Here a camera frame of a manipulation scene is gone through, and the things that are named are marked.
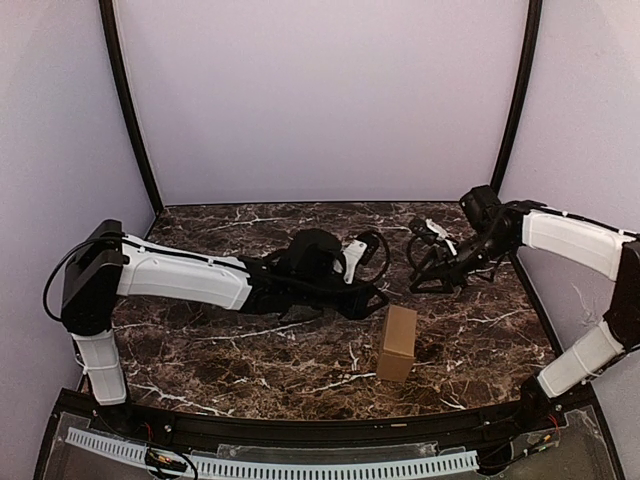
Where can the black frame post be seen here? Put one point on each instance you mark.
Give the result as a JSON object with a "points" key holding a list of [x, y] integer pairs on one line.
{"points": [[126, 102], [522, 79]]}

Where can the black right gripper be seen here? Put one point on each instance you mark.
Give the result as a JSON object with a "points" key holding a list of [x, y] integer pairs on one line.
{"points": [[444, 269]]}

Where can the left small circuit board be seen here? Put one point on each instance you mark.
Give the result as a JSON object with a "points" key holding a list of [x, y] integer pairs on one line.
{"points": [[164, 466]]}

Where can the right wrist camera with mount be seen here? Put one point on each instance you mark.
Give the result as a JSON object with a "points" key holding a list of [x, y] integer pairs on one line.
{"points": [[432, 233]]}

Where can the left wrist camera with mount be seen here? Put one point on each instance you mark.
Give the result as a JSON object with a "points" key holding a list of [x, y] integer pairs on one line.
{"points": [[358, 252]]}

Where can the white slotted cable duct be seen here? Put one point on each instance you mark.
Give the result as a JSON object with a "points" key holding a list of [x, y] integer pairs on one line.
{"points": [[240, 462]]}

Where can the brown cardboard box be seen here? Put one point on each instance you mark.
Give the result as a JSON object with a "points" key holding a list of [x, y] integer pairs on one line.
{"points": [[397, 347]]}

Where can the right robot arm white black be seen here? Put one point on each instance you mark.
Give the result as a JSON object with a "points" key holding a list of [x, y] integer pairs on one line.
{"points": [[601, 261]]}

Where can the right small circuit board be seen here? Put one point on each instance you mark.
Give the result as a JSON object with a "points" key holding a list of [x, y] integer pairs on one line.
{"points": [[541, 444]]}

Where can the right black frame post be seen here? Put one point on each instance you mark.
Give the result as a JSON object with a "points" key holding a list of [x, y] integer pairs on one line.
{"points": [[522, 79]]}

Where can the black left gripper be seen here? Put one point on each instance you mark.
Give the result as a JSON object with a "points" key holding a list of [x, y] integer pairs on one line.
{"points": [[354, 308]]}

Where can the small circuit board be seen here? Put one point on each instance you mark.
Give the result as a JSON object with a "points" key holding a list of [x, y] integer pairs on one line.
{"points": [[541, 444], [164, 466]]}

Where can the black front table rail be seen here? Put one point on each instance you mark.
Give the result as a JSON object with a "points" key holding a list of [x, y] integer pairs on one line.
{"points": [[574, 419]]}

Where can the left black frame post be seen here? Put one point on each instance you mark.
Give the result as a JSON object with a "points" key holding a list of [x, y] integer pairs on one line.
{"points": [[126, 102]]}

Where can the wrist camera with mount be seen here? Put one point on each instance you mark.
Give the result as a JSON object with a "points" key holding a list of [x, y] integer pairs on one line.
{"points": [[432, 233], [358, 252]]}

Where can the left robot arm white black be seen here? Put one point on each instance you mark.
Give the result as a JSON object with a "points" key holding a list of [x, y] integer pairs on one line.
{"points": [[315, 270]]}

